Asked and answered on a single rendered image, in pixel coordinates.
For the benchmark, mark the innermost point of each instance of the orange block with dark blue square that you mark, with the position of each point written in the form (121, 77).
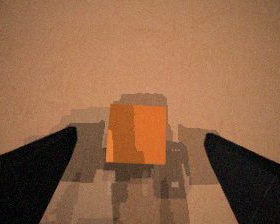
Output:
(136, 134)

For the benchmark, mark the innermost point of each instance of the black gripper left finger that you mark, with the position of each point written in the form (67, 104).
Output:
(29, 176)

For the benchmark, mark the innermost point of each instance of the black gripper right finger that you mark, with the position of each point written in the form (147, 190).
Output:
(250, 182)

